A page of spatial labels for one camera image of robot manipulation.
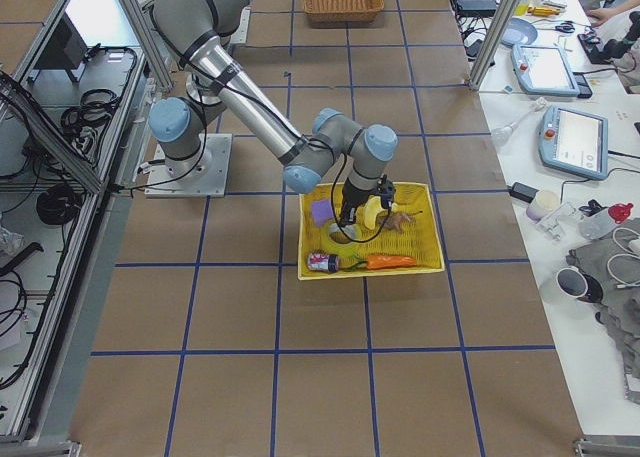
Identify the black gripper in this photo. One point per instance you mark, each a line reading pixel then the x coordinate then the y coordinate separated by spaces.
pixel 353 197

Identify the yellow croissant toy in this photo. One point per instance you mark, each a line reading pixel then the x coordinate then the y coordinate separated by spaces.
pixel 371 210

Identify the purple foam block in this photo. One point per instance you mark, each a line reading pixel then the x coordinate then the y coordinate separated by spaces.
pixel 321 211

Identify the brown animal figurine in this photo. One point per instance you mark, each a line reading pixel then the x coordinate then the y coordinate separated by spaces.
pixel 396 221

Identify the red soda can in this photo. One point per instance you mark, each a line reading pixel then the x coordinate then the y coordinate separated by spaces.
pixel 323 262

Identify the orange carrot toy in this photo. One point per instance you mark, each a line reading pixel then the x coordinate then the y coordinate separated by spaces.
pixel 382 262

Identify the yellow plastic basket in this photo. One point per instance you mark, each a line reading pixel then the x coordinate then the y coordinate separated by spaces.
pixel 419 240

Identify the white paper cup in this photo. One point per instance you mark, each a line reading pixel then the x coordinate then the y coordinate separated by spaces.
pixel 542 204

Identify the brown wicker basket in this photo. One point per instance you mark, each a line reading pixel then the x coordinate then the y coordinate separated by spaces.
pixel 342 11

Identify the white black mug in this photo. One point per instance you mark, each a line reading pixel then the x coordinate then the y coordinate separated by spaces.
pixel 579 285

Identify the lower teach pendant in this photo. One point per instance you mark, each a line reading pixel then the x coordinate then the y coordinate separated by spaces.
pixel 574 142

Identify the teach pendant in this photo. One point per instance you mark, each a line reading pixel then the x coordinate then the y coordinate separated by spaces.
pixel 574 142
pixel 543 70

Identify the upper teach pendant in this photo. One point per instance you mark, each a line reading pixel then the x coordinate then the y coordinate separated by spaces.
pixel 543 70

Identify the blue plate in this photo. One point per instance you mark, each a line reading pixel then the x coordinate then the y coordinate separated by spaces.
pixel 519 32

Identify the grey cloth pile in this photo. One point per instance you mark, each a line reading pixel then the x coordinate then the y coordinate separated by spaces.
pixel 613 275

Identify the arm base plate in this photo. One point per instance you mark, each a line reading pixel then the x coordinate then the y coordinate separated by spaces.
pixel 204 174

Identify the aluminium frame post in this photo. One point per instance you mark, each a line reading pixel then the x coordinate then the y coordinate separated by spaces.
pixel 492 39

